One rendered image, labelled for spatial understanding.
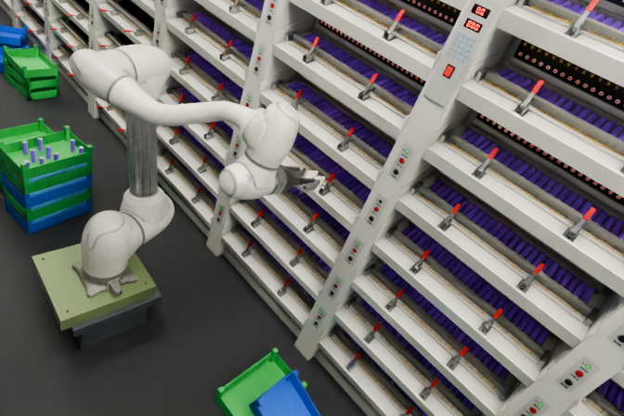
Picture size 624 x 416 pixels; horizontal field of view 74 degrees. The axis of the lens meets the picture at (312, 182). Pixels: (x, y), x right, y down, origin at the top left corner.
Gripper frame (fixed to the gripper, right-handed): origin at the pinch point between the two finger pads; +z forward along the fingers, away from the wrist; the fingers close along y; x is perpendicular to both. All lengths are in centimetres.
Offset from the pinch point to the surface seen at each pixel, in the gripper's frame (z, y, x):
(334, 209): 10.4, 8.3, -8.7
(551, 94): 8, 45, 58
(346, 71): 6.3, -12.6, 35.1
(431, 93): -3.4, 21.1, 43.8
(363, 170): 6.0, 11.8, 11.1
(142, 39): 12, -135, -7
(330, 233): 21.1, 7.4, -22.9
